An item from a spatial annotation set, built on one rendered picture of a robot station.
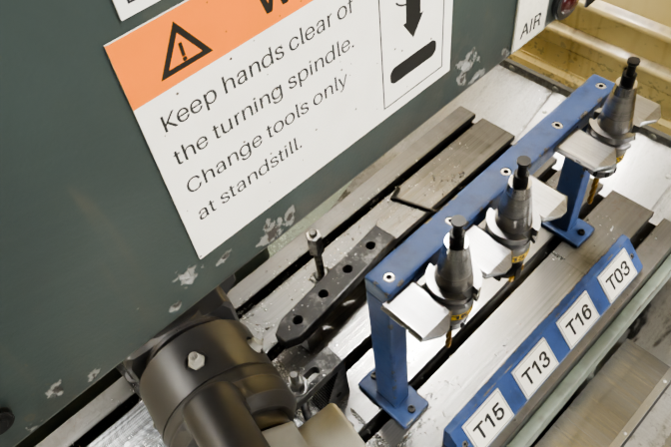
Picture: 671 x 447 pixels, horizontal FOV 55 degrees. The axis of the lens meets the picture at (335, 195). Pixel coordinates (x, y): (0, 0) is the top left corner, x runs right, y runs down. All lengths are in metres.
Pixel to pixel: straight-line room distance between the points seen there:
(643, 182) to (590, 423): 0.51
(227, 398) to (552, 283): 0.82
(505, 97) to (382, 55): 1.28
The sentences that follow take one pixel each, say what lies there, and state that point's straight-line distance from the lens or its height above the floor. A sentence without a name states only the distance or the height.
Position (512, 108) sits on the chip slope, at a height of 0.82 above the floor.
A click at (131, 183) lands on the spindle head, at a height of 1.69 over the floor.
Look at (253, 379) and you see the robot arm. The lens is 0.44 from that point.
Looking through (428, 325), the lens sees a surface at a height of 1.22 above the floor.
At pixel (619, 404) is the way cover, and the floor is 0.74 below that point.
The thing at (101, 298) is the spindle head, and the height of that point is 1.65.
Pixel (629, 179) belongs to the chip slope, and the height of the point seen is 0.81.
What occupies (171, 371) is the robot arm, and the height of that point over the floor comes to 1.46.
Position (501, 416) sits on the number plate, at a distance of 1.00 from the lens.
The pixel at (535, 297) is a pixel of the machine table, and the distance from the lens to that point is 1.13.
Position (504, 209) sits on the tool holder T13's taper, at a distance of 0.77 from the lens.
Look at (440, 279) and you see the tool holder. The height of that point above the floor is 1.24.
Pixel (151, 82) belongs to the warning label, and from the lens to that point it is 0.21.
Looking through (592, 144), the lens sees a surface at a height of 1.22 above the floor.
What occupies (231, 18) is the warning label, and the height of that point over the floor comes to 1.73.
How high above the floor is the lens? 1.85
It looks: 49 degrees down
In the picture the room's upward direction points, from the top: 9 degrees counter-clockwise
